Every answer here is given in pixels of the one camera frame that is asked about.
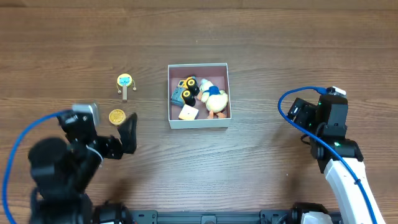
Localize round yellow wheel toy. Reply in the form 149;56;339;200
108;109;126;126

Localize colourful puzzle cube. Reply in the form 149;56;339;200
178;105;199;120

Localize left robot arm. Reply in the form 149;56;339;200
28;110;137;224

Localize white cardboard box pink inside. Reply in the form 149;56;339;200
168;63;231;129

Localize plush duck blue scarf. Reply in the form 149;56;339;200
197;78;229;119

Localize yellow grey toy truck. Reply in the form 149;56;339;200
170;76;200;108

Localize wooden rattle drum toy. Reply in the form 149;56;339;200
116;73;137;102

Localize right blue cable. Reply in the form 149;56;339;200
277;86;379;224

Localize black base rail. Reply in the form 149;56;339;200
131;210;300;224

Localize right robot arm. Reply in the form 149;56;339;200
287;95;385;223

